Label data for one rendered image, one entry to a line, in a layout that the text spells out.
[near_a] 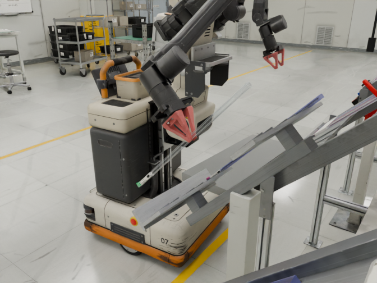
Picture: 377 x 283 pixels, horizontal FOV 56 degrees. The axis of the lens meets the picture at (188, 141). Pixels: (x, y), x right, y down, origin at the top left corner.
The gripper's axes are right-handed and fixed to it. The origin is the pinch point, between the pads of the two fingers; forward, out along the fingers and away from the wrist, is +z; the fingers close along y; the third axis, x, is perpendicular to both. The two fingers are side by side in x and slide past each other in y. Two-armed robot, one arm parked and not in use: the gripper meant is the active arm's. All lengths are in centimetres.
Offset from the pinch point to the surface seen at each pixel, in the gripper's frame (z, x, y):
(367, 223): 49, 4, 50
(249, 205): 21.6, 3.7, 8.0
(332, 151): 22.9, -6.3, 40.8
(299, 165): 21.6, 5.4, 40.0
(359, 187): 59, 47, 144
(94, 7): -456, 448, 427
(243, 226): 25.4, 9.1, 7.6
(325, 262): 24, -39, -34
